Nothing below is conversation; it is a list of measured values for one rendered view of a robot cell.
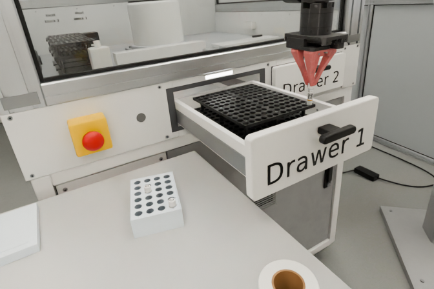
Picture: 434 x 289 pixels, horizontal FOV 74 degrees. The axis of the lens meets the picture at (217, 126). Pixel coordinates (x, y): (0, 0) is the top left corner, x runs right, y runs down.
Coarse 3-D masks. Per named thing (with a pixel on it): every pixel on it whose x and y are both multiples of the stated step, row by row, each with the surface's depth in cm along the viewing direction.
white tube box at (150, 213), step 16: (160, 176) 58; (144, 192) 53; (160, 192) 53; (176, 192) 53; (144, 208) 49; (160, 208) 50; (176, 208) 48; (144, 224) 48; (160, 224) 48; (176, 224) 49
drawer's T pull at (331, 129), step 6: (324, 126) 47; (330, 126) 47; (336, 126) 47; (348, 126) 46; (354, 126) 46; (318, 132) 47; (324, 132) 46; (330, 132) 45; (336, 132) 45; (342, 132) 45; (348, 132) 46; (354, 132) 47; (324, 138) 44; (330, 138) 44; (336, 138) 45
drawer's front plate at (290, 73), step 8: (336, 56) 91; (344, 56) 93; (288, 64) 84; (296, 64) 84; (328, 64) 90; (336, 64) 92; (344, 64) 94; (272, 72) 82; (280, 72) 82; (288, 72) 83; (296, 72) 85; (328, 72) 92; (336, 72) 94; (272, 80) 83; (280, 80) 83; (288, 80) 84; (296, 80) 86; (320, 80) 91; (328, 80) 93; (336, 80) 95; (288, 88) 85; (296, 88) 87; (320, 88) 92; (328, 88) 94
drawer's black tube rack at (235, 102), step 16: (208, 96) 70; (224, 96) 70; (240, 96) 68; (256, 96) 67; (272, 96) 67; (288, 96) 66; (208, 112) 68; (224, 112) 60; (240, 112) 60; (256, 112) 58; (272, 112) 57; (304, 112) 61; (240, 128) 59; (256, 128) 58
